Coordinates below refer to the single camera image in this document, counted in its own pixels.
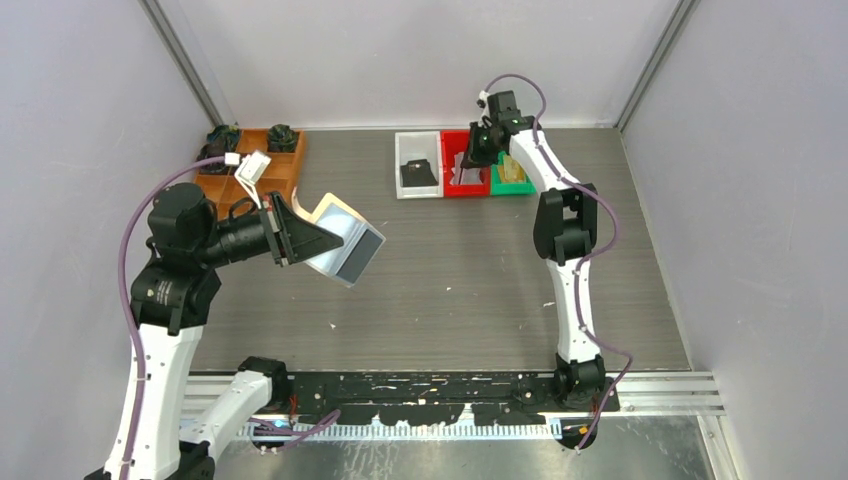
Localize dark bundle top left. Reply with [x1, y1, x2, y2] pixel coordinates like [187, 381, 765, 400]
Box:
[206, 125, 242, 152]

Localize dark bundle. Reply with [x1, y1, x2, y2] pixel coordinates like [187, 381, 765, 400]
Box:
[206, 125, 242, 152]
[266, 124, 300, 153]
[196, 145, 231, 175]

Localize aluminium rail frame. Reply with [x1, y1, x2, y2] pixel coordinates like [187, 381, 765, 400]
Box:
[178, 372, 726, 442]

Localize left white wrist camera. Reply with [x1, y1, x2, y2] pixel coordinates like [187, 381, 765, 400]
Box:
[224, 151, 271, 207]

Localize wooden compartment tray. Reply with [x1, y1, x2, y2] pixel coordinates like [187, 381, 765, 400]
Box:
[194, 125, 308, 220]

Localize gold card in green bin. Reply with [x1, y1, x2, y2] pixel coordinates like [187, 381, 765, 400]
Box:
[497, 152, 526, 184]

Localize green plastic bin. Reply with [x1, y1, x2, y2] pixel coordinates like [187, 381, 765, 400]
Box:
[490, 152, 536, 196]

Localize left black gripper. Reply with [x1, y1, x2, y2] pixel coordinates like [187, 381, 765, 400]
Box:
[196, 189, 343, 267]

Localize black item in white bin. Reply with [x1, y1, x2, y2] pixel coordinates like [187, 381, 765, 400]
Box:
[399, 158, 438, 188]

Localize dark bundle top right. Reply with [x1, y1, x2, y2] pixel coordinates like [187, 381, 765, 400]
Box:
[266, 124, 300, 153]

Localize white plastic bin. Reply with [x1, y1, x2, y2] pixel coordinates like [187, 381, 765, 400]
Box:
[394, 131, 444, 200]

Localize white cards in red bin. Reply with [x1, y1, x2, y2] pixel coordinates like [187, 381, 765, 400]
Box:
[449, 152, 484, 186]

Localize red plastic bin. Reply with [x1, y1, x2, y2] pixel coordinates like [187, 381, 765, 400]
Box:
[440, 130, 491, 198]

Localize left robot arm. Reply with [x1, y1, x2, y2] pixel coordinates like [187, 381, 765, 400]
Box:
[94, 183, 343, 479]

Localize black card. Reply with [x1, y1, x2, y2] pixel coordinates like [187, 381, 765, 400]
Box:
[336, 229, 384, 284]

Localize dark bundle middle left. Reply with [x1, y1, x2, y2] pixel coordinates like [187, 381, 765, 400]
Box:
[196, 145, 231, 175]

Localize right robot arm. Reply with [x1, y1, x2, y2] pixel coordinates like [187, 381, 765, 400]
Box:
[461, 90, 606, 411]

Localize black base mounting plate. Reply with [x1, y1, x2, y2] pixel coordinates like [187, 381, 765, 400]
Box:
[258, 371, 619, 426]

